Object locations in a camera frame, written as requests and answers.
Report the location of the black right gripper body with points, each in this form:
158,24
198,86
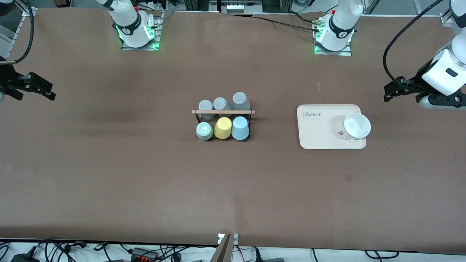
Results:
8,79

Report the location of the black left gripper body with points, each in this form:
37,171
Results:
416,82

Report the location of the light blue cup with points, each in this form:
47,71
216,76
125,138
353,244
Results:
240,129

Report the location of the mint green cup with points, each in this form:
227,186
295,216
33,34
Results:
204,131

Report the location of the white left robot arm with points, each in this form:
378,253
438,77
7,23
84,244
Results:
446,71

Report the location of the white bowl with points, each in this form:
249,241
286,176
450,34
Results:
356,125

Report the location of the beige plastic tray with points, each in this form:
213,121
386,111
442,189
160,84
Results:
320,131

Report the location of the grey cup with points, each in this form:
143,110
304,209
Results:
241,100
220,104
206,106

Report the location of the black power adapter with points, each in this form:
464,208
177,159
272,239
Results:
23,258

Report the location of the yellow cup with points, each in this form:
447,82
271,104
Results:
222,128

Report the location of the white socket box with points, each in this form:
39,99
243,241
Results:
240,6

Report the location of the black box orange connectors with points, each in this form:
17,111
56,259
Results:
140,252

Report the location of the small white mounting plate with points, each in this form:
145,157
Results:
236,239

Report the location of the brown angled bar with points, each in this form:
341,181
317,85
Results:
224,251

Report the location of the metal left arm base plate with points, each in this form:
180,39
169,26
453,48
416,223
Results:
347,52

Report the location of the aluminium frame rail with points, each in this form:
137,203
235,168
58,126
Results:
31,11
446,20

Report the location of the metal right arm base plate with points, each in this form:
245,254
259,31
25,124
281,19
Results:
157,34

